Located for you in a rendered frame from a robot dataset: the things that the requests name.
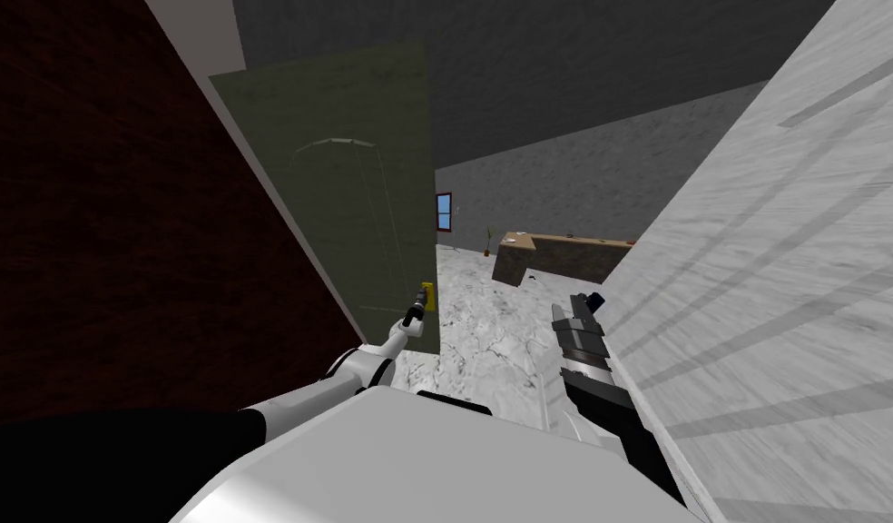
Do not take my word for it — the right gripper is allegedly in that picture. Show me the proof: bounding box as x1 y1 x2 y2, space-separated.
551 291 611 363

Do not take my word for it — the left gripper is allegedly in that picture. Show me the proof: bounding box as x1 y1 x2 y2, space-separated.
402 289 429 327

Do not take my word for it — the brown desk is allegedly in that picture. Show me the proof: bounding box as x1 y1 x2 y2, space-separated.
491 231 638 289

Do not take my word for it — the olive green door leaf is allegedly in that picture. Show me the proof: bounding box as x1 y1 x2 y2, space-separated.
208 42 442 357

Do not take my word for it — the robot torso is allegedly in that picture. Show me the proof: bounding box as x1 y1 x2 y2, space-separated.
169 384 703 523

